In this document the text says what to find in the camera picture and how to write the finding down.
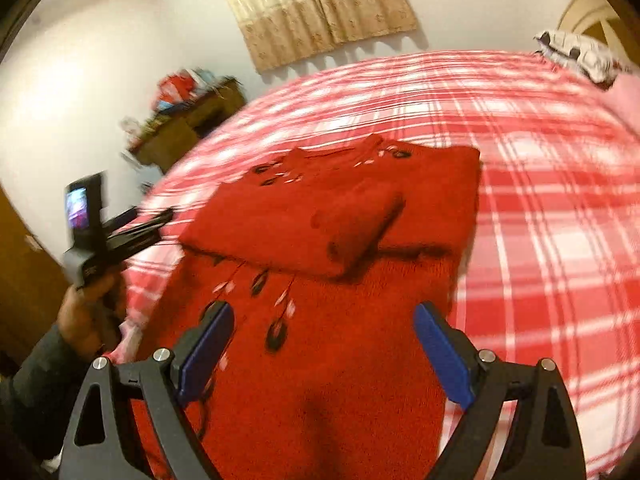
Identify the red white plaid bedsheet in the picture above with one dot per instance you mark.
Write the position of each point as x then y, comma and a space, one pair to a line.
554, 269

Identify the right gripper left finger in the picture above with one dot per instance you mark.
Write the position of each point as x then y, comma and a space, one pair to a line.
102, 439

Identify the red gift bag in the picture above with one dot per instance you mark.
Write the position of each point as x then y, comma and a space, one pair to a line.
174, 89

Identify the red knitted sweater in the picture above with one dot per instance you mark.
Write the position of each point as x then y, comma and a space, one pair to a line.
323, 257

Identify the brown wooden desk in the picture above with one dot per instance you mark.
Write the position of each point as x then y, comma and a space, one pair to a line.
169, 140

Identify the person's left hand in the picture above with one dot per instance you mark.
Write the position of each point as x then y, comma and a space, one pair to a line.
89, 318

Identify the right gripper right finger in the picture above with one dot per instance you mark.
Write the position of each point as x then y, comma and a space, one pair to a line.
543, 440

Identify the cream wooden headboard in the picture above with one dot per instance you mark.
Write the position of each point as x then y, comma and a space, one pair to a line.
597, 19

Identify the brown wooden door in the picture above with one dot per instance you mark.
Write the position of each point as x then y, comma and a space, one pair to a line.
32, 286

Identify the black white patterned pillow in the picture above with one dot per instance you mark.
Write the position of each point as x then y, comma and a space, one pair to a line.
599, 60

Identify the beige patterned curtain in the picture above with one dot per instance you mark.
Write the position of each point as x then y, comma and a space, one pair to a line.
282, 32

